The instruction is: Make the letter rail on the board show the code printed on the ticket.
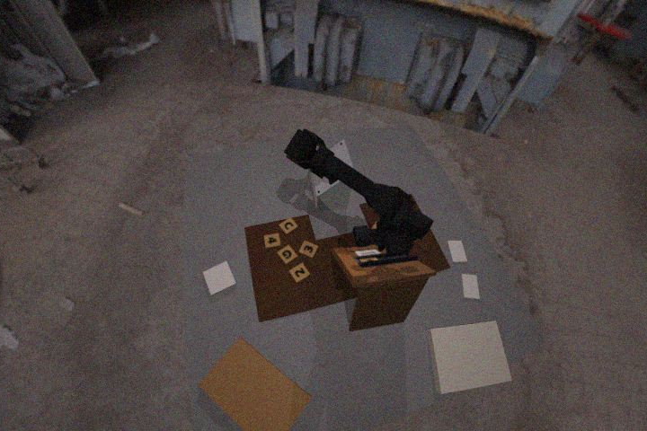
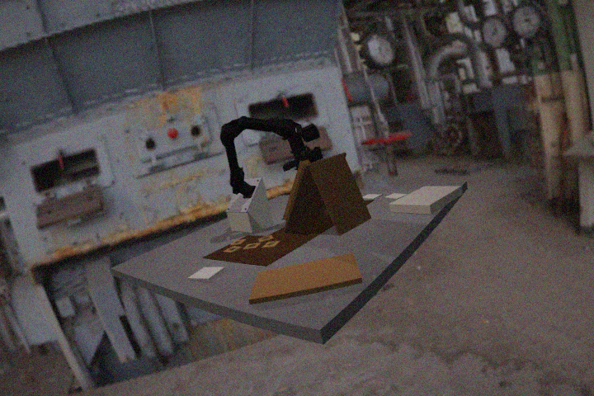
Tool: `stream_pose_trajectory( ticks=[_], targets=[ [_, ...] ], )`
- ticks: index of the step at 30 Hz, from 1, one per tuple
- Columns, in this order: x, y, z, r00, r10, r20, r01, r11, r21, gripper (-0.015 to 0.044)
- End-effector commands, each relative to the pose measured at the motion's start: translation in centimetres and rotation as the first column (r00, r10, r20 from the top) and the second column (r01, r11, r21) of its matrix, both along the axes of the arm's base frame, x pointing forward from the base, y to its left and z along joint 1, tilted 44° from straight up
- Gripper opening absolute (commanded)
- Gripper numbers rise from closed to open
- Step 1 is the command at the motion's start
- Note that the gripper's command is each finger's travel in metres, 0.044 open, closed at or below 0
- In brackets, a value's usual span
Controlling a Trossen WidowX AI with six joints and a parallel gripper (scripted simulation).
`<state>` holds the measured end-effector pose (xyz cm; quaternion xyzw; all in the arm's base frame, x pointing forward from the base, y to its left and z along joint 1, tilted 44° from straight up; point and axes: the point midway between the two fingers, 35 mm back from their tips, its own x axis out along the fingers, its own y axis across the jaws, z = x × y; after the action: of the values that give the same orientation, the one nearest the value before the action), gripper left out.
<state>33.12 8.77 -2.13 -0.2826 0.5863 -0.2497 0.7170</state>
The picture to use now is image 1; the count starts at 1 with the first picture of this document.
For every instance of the brown wooden board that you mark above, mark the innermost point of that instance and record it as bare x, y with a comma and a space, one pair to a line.
388, 287

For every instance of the white paper ticket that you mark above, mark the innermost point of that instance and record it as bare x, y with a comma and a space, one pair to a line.
372, 251

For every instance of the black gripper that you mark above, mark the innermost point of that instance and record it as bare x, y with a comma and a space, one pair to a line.
363, 235

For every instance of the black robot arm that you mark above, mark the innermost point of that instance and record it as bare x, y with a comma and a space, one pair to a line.
388, 202

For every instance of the tan flat rectangular board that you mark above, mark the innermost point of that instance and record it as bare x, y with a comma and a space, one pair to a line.
252, 391

